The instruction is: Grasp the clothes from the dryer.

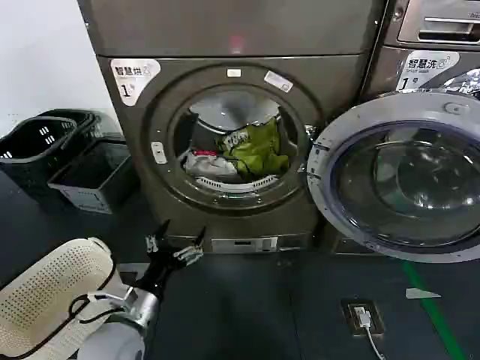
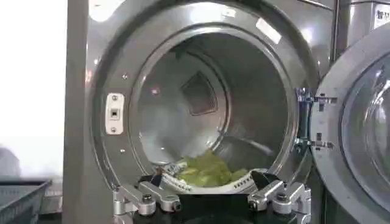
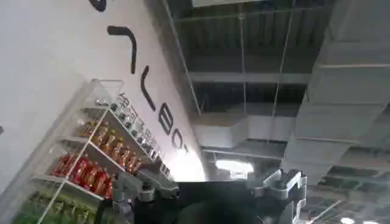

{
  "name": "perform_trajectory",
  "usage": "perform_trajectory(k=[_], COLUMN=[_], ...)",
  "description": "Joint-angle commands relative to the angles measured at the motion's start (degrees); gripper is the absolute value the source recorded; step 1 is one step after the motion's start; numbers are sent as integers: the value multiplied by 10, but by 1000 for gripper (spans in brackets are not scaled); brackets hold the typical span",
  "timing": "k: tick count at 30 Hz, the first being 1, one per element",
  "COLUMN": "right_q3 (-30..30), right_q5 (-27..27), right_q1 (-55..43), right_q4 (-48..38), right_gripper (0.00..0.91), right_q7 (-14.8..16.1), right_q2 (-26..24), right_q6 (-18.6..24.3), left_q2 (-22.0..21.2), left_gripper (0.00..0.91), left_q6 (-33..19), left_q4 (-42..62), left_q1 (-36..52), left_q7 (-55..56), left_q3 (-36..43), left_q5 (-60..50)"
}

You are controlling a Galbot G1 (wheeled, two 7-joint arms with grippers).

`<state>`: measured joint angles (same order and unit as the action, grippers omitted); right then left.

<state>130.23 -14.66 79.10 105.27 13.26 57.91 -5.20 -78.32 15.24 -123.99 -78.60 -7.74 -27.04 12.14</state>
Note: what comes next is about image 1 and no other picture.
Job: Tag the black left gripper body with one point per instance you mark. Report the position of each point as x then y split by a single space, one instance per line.
159 268

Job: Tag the white floor tape piece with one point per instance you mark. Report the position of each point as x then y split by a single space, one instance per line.
420 293

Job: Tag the white garment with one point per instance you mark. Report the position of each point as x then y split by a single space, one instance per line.
210 165

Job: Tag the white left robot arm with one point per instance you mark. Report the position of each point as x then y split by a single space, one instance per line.
112 339

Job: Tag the large black slotted basket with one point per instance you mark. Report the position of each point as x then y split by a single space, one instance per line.
26 153

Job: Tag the green printed garment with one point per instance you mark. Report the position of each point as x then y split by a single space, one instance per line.
258 150

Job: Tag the grey front-load dryer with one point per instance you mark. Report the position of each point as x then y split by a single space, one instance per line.
243 33

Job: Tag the cream perforated laundry basket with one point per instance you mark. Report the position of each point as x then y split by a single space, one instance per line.
45 285

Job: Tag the metal floor socket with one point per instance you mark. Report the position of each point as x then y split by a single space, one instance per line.
377 318

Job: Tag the round glass dryer door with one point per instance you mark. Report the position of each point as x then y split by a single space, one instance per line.
412 180

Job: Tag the white dryer label sticker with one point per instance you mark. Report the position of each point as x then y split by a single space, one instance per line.
129 80

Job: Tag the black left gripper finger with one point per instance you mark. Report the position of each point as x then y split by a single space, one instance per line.
154 242
192 252

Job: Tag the green floor tape line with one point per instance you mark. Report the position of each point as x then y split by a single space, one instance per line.
435 311

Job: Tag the grey front-load washer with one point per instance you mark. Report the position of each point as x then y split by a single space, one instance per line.
388 48

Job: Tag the white washer label sticker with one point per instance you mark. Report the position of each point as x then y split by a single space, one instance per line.
427 67

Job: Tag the red garment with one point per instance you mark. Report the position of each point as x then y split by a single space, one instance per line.
204 153

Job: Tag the grey rectangular plastic basket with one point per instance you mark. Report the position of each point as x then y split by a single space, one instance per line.
93 176

